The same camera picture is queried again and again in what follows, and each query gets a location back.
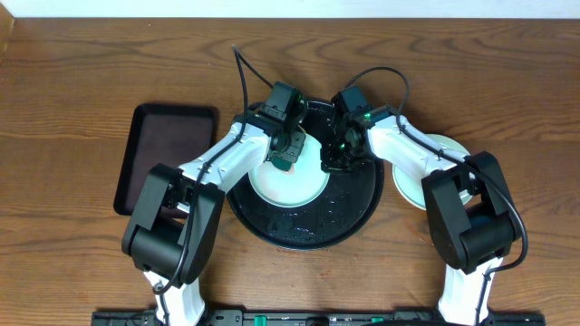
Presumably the green scrubbing sponge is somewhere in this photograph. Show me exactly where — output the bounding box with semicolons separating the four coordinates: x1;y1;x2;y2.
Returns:
271;158;293;172

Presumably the light blue plate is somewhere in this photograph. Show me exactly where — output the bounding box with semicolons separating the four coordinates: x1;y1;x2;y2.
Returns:
391;134;469;210
248;135;330;208

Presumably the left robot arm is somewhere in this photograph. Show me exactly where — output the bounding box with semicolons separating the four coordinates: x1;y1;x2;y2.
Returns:
121;114;306;325

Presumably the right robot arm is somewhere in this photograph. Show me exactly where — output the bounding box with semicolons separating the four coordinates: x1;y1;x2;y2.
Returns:
322;106;528;325

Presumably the round black tray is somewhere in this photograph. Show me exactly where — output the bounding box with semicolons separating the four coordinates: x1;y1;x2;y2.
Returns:
227;99;384;251

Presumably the black rectangular tray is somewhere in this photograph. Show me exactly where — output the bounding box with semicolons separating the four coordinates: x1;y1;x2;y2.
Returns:
113;102;218;216

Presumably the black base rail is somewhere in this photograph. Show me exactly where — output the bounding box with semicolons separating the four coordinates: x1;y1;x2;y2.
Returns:
90;308;547;326

